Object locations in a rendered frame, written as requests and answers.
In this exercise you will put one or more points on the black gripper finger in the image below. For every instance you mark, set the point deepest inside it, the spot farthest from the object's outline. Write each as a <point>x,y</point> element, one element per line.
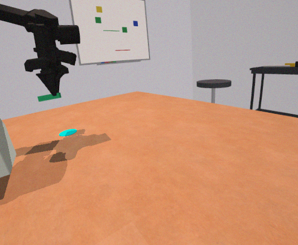
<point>58,80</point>
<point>49,80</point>

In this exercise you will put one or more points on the cyan circle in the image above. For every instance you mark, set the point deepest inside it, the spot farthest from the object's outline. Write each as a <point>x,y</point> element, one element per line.
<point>67,132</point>

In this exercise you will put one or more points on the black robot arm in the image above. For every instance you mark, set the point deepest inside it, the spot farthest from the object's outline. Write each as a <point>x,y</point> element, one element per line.
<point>45,28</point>

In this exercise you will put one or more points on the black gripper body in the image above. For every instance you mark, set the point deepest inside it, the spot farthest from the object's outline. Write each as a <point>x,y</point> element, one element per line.
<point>44,60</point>

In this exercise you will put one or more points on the green rectangular block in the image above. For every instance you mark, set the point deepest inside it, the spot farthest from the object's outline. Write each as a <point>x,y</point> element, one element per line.
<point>47,97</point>

